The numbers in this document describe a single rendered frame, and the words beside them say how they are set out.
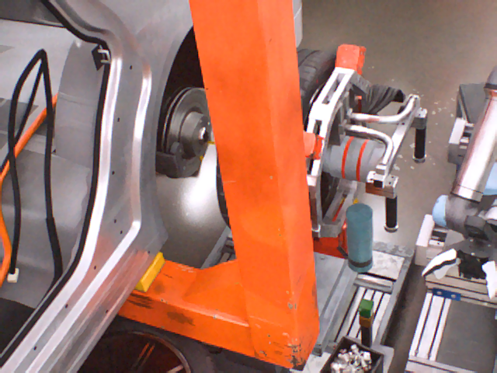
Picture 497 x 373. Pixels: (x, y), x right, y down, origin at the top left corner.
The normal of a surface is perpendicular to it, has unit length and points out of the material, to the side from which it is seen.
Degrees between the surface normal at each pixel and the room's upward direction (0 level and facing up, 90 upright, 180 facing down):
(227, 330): 90
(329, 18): 0
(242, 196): 90
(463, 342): 0
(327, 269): 0
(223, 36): 90
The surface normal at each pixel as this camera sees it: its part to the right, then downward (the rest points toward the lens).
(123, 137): 0.91, 0.20
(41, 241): -0.42, 0.52
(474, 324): -0.11, -0.73
